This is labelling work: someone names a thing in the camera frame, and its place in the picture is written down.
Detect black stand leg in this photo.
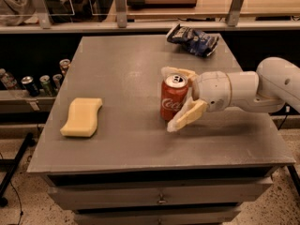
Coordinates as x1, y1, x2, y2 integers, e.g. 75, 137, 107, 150
0, 132, 36, 207

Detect dark soda can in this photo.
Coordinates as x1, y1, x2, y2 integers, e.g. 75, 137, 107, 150
21, 76, 39, 97

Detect middle metal bracket post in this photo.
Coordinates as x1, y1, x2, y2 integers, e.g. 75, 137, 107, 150
114, 0, 128, 28

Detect blue chip bag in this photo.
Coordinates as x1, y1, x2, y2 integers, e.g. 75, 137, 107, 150
166, 24, 218, 57

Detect black floor cable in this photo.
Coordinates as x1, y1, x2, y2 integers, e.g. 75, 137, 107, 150
0, 152, 24, 225

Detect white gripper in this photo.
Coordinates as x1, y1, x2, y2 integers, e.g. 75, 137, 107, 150
161, 67, 232, 132

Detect right metal bracket post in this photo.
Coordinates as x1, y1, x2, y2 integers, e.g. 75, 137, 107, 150
225, 0, 244, 26

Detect silver soda can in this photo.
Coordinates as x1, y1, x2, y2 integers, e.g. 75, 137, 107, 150
52, 74, 63, 91

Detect upper grey drawer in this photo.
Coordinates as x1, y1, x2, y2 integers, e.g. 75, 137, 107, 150
48, 177, 273, 210

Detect red Coca-Cola can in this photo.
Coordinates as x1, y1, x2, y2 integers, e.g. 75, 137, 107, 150
160, 73, 188, 121

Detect left metal bracket post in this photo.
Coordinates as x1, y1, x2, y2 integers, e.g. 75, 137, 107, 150
32, 0, 52, 29

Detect metal bracket post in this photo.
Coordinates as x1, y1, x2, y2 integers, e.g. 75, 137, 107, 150
32, 0, 52, 29
114, 0, 128, 28
225, 0, 244, 26

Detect orange soda can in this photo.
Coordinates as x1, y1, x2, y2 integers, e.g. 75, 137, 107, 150
59, 59, 70, 76

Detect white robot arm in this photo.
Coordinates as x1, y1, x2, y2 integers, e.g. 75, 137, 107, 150
161, 57, 300, 132

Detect grey cabinet with drawers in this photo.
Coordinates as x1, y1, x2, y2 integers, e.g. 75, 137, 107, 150
28, 35, 293, 216

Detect yellow sponge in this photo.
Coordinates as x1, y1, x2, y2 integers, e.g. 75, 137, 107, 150
60, 97, 102, 138

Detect clear plastic bottle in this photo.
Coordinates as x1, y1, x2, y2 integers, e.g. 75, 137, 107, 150
0, 68, 20, 90

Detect grey drawer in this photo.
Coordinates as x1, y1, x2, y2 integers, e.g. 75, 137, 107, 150
74, 206, 240, 225
48, 177, 273, 210

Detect lower grey drawer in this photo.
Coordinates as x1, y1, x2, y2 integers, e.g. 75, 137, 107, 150
74, 206, 240, 225

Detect green soda can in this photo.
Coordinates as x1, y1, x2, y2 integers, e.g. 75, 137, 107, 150
39, 75, 55, 97

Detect grey cloth pile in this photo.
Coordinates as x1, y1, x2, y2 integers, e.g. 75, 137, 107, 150
0, 0, 73, 26

